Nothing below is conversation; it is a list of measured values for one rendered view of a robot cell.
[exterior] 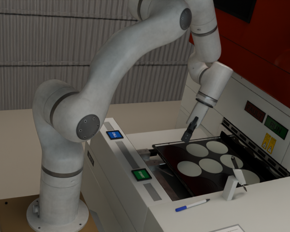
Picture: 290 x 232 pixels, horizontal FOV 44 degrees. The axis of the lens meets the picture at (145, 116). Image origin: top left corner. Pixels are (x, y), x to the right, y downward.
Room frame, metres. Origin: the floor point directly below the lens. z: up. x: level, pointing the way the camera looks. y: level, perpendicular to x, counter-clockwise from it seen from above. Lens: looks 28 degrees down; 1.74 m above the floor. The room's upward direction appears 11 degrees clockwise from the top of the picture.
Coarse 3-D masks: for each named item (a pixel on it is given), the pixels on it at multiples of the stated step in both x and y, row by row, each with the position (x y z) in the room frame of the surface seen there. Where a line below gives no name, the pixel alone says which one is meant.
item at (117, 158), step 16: (112, 128) 1.30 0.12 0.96; (96, 144) 1.27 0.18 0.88; (112, 144) 1.17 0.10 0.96; (128, 144) 1.20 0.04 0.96; (112, 160) 1.12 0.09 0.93; (128, 160) 1.10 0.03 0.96; (112, 176) 1.10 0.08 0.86; (128, 176) 1.00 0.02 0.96; (128, 192) 0.98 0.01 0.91; (144, 192) 0.93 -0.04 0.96; (160, 192) 0.94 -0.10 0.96; (128, 208) 0.96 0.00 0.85; (144, 208) 0.88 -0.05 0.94
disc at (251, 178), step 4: (244, 172) 1.24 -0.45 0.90; (248, 172) 1.25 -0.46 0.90; (252, 172) 1.25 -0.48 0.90; (244, 176) 1.21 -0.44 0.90; (248, 176) 1.22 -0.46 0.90; (252, 176) 1.22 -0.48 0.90; (256, 176) 1.23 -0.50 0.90; (248, 180) 1.19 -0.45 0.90; (252, 180) 1.19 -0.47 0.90; (256, 180) 1.20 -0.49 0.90; (248, 184) 1.17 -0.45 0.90; (252, 184) 1.17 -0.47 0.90
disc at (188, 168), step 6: (180, 162) 1.23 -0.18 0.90; (186, 162) 1.23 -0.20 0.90; (192, 162) 1.24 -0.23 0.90; (180, 168) 1.18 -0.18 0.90; (186, 168) 1.19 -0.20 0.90; (192, 168) 1.20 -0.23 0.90; (198, 168) 1.21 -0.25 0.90; (186, 174) 1.15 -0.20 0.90; (192, 174) 1.16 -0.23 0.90; (198, 174) 1.17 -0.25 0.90
